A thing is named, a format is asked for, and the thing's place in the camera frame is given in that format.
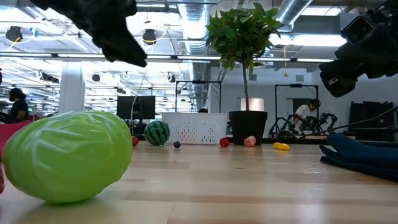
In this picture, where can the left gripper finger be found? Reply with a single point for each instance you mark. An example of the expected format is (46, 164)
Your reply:
(127, 40)
(112, 49)

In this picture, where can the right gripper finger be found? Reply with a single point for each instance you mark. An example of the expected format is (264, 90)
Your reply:
(331, 77)
(348, 77)

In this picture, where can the yellow banana toy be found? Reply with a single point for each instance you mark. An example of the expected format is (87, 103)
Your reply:
(281, 146)

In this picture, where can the red tomato toy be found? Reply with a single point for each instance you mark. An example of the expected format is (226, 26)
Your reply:
(135, 141)

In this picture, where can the striped watermelon toy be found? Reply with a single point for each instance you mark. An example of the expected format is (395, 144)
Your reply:
(157, 133)

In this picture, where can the green cabbage toy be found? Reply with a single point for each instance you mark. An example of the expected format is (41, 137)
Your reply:
(68, 155)

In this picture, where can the black background robot arm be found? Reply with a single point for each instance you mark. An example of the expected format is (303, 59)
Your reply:
(326, 119)
(276, 124)

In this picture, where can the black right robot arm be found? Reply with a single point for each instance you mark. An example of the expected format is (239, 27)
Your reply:
(388, 6)

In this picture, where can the black ceiling device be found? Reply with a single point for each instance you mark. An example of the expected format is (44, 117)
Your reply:
(149, 35)
(14, 33)

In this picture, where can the black ceiling spotlight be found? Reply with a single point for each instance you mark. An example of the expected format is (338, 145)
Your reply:
(95, 77)
(172, 77)

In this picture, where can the long ceiling light strip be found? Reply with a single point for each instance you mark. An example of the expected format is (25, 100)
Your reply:
(77, 56)

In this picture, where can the large ceiling light panel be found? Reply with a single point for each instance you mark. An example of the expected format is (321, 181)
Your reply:
(311, 40)

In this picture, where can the person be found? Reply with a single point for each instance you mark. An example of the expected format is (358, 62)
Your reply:
(18, 107)
(303, 112)
(204, 110)

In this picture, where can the black cabinet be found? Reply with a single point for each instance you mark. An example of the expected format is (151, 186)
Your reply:
(371, 119)

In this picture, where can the white structural column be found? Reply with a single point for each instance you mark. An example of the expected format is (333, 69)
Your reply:
(71, 93)

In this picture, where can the black background monitor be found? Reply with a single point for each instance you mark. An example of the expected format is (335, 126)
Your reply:
(136, 107)

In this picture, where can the black domed object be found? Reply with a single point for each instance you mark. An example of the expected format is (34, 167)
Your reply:
(285, 134)

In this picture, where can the navy blue folded towel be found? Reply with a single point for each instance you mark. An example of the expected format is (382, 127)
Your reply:
(360, 152)

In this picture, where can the black plant pot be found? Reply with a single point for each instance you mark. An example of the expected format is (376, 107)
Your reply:
(248, 127)

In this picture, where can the green leafy plant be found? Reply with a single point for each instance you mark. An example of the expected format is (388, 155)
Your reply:
(242, 34)

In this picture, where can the pink toy food piece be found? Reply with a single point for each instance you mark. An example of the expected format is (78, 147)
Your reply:
(249, 141)

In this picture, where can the white perforated plastic basket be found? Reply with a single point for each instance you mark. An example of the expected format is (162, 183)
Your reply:
(196, 127)

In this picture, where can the dark blueberry toy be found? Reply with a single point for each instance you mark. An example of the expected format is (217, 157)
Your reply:
(177, 144)

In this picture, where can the red cherry toy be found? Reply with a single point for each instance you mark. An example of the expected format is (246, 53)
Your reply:
(224, 142)

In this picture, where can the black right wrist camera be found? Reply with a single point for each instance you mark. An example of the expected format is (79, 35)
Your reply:
(357, 29)

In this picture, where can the black background station frame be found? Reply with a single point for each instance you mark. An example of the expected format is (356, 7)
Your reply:
(295, 85)
(198, 81)

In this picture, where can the silver ceiling duct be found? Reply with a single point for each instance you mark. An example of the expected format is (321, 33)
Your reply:
(292, 12)
(194, 28)

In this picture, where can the black aluminium table frame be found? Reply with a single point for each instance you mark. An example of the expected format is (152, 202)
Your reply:
(267, 140)

